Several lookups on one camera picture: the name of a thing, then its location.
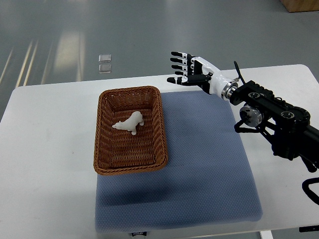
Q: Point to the white toy polar bear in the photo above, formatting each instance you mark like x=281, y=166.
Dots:
x=131, y=123

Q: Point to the wooden box corner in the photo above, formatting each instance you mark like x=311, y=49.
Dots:
x=293, y=6

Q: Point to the black table control panel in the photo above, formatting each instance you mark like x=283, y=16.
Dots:
x=309, y=229

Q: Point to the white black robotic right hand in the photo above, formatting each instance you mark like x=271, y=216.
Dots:
x=195, y=71

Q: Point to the floor socket plate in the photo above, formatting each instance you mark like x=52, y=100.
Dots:
x=105, y=68
x=105, y=58

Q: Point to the lower floor socket plate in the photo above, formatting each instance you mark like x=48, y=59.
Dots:
x=105, y=68

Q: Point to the white table leg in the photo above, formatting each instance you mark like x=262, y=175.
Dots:
x=266, y=234

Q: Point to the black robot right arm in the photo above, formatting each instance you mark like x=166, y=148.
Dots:
x=286, y=127

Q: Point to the upper floor socket plate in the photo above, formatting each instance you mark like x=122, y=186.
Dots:
x=105, y=58

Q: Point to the blue-grey fabric mat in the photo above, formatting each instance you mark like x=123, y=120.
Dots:
x=207, y=180

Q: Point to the brown wicker basket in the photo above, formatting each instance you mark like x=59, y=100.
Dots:
x=130, y=133

